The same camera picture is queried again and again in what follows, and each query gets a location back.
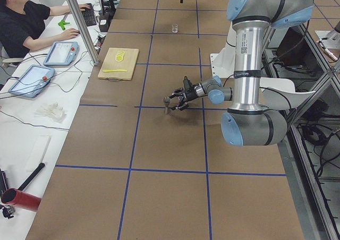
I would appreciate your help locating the steel jigger measuring cup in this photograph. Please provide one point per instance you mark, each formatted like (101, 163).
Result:
(166, 101)

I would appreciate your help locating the clear glass beaker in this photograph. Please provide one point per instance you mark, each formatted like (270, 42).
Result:
(175, 28)

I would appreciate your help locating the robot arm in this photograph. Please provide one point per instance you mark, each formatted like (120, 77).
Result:
(247, 122)

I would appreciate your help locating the yellow plastic knife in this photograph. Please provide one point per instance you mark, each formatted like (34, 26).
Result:
(114, 70)

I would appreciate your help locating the bamboo cutting board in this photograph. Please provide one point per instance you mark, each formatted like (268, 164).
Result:
(128, 63)

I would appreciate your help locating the black keyboard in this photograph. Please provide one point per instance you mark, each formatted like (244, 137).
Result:
(89, 15)

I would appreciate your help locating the green plastic clamp tool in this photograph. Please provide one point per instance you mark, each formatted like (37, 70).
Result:
(62, 24)

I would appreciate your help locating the white crumpled gloves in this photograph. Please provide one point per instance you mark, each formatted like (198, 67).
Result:
(53, 111)

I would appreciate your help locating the far teach pendant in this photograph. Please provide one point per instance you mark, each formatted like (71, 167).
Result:
(61, 54)

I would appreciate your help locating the teach pendant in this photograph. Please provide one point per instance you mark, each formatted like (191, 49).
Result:
(32, 81)
(61, 54)

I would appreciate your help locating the white foam block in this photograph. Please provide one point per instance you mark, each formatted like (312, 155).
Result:
(37, 153)

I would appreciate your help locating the near teach pendant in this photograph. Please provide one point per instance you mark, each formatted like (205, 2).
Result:
(32, 81)

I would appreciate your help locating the seated person black shirt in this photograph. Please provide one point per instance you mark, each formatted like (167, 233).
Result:
(23, 22)

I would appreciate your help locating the red cylinder tube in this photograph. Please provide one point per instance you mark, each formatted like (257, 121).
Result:
(20, 199)

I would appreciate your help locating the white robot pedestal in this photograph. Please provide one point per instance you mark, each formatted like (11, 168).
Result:
(233, 58)

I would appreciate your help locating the aluminium frame post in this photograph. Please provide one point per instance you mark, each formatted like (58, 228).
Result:
(80, 22)

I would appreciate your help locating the black rod handle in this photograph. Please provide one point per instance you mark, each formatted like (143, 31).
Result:
(31, 177)

